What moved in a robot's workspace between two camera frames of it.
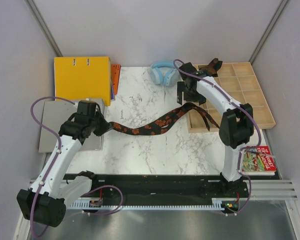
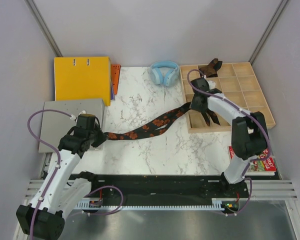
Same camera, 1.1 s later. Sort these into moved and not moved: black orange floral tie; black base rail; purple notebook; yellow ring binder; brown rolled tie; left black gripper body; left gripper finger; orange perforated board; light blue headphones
Moved: left black gripper body; left gripper finger; black orange floral tie
Not moved: light blue headphones; purple notebook; yellow ring binder; orange perforated board; brown rolled tie; black base rail
